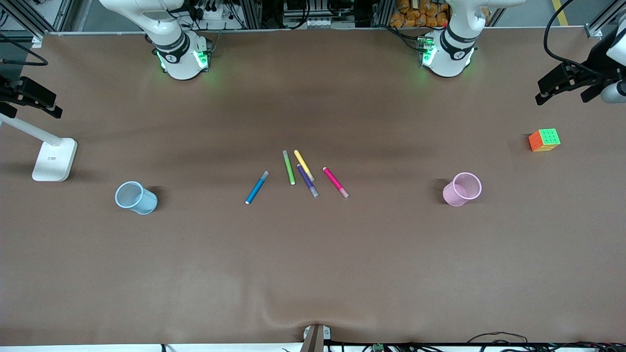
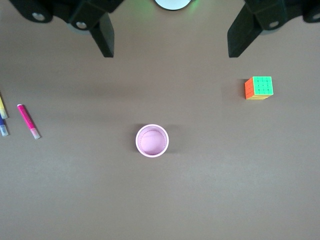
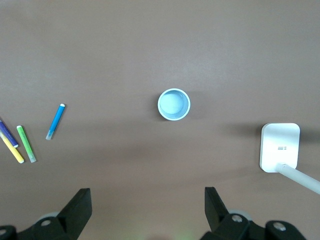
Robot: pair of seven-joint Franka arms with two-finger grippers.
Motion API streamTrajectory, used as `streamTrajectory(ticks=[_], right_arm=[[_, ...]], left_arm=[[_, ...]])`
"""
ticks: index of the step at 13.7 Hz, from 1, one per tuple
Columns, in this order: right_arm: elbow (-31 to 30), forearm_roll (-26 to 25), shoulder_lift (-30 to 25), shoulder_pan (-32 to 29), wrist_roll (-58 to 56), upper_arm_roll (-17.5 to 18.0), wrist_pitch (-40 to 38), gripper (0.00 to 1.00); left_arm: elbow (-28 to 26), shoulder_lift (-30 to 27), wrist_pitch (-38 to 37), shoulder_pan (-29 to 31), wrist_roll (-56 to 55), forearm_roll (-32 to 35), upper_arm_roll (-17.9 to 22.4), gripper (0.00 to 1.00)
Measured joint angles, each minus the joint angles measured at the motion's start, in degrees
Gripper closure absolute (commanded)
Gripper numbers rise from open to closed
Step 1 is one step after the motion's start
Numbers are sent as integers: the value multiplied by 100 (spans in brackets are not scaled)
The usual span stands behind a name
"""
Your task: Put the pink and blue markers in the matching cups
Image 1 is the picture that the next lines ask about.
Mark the blue marker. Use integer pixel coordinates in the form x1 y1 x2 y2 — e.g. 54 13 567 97
245 171 270 205

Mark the pink marker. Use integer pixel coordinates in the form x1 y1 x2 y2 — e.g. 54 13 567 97
322 167 350 199

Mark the colourful puzzle cube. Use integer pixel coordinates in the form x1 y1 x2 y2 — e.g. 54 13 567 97
528 128 561 153

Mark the white desk lamp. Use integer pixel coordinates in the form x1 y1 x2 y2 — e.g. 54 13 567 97
0 113 78 182

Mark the light blue mesh cup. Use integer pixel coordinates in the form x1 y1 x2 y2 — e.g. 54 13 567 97
115 181 158 215

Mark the pink mesh cup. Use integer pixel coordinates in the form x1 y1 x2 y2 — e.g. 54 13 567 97
443 172 483 207

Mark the orange packets pile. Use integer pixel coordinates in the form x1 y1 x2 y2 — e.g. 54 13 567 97
389 0 449 28

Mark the green marker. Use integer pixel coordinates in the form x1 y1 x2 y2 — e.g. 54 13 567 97
282 150 296 186

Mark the yellow marker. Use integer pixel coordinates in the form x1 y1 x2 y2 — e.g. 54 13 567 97
293 149 316 182

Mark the purple marker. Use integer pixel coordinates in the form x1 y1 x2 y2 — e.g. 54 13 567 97
297 164 319 198

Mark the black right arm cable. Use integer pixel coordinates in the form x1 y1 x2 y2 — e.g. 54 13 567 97
0 33 49 66

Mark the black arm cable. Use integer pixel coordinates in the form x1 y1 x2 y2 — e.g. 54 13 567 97
543 0 609 81
0 33 49 66

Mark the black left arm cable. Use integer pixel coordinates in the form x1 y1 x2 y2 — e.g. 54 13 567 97
543 0 609 81

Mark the aluminium frame profile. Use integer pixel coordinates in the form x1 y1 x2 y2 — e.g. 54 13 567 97
0 0 74 33
584 10 626 39

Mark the black floor cable bundle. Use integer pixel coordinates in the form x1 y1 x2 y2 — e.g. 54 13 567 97
465 331 626 352

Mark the table edge clamp bracket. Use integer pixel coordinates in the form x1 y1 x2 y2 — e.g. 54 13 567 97
299 324 332 352

